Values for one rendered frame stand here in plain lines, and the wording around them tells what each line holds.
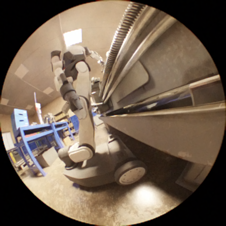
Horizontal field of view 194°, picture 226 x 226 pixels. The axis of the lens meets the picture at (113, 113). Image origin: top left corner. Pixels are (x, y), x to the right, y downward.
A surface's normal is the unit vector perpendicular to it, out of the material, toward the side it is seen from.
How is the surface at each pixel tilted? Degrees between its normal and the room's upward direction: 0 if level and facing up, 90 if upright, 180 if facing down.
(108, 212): 0
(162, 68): 90
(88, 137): 90
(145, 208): 0
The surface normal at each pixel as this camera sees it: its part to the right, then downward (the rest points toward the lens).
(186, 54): -0.88, 0.40
